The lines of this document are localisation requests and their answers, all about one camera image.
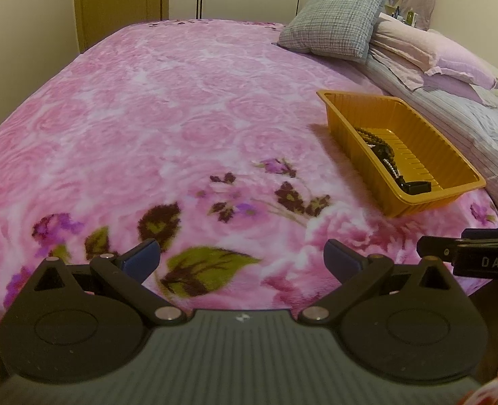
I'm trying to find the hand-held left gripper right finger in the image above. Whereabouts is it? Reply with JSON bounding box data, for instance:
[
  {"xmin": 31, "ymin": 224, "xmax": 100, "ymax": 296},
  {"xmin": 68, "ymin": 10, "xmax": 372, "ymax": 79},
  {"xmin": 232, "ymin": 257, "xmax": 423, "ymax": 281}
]
[{"xmin": 297, "ymin": 239, "xmax": 461, "ymax": 325}]

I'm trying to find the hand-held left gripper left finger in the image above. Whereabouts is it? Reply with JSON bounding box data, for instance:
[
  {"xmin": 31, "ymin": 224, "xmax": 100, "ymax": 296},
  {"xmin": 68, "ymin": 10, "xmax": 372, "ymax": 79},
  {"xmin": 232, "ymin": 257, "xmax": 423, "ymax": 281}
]
[{"xmin": 31, "ymin": 238, "xmax": 188, "ymax": 326}]

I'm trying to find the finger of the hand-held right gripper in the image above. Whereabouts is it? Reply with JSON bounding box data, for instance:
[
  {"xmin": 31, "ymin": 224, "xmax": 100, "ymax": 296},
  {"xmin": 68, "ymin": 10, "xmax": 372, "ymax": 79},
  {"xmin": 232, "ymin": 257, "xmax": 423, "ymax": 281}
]
[
  {"xmin": 417, "ymin": 235, "xmax": 458, "ymax": 264},
  {"xmin": 461, "ymin": 228, "xmax": 498, "ymax": 243}
]

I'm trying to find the dark wristband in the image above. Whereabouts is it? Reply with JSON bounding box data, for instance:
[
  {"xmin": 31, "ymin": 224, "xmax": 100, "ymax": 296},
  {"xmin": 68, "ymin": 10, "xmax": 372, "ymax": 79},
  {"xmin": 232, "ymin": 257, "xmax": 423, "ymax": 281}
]
[{"xmin": 396, "ymin": 177, "xmax": 433, "ymax": 195}]

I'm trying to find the white pearl necklace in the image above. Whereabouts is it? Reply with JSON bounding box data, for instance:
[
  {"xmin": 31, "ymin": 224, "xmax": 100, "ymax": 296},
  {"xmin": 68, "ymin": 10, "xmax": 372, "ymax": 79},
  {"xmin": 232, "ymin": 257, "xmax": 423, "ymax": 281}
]
[{"xmin": 382, "ymin": 158, "xmax": 403, "ymax": 184}]

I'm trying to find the yellow plastic tray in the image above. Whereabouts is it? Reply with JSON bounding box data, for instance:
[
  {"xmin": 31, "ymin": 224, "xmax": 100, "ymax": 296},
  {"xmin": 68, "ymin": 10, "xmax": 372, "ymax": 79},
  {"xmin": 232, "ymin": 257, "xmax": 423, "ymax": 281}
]
[{"xmin": 316, "ymin": 89, "xmax": 487, "ymax": 219}]

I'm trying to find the dark bead necklace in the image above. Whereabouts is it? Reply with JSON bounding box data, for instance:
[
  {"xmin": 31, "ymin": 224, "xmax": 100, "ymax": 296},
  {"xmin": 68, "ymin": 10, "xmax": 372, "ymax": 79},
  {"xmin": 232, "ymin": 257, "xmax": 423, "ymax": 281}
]
[{"xmin": 354, "ymin": 126, "xmax": 401, "ymax": 178}]

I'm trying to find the grey striped duvet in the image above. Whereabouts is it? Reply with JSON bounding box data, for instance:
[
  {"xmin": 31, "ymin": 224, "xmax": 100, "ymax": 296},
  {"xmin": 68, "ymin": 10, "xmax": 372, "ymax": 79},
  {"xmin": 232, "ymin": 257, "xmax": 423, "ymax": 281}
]
[{"xmin": 359, "ymin": 46, "xmax": 498, "ymax": 226}]

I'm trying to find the pink floral blanket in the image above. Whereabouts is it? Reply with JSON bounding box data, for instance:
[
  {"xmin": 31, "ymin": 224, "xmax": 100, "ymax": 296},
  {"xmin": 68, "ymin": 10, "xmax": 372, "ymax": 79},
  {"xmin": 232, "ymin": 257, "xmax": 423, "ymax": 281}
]
[{"xmin": 0, "ymin": 20, "xmax": 498, "ymax": 334}]

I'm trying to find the small pink pillow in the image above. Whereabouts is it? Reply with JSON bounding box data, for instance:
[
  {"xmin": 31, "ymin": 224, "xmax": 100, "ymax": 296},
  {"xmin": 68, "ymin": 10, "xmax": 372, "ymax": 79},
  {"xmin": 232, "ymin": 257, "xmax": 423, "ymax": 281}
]
[{"xmin": 422, "ymin": 74, "xmax": 498, "ymax": 108}]

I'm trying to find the large pink pillow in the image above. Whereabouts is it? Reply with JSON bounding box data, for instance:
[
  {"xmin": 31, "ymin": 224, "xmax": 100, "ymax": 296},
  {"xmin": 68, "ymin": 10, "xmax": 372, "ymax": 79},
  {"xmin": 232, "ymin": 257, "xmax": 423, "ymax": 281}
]
[{"xmin": 369, "ymin": 19, "xmax": 498, "ymax": 90}]

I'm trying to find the grey checked pillow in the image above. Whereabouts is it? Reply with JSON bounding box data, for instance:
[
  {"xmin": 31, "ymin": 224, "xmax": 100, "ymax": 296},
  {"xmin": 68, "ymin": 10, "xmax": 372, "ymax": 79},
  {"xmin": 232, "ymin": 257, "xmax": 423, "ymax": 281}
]
[{"xmin": 276, "ymin": 0, "xmax": 391, "ymax": 64}]

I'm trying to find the brown wooden door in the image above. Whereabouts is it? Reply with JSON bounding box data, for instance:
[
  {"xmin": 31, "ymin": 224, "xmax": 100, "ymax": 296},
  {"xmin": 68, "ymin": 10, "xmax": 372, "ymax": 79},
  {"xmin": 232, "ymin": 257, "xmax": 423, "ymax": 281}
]
[{"xmin": 72, "ymin": 0, "xmax": 169, "ymax": 53}]

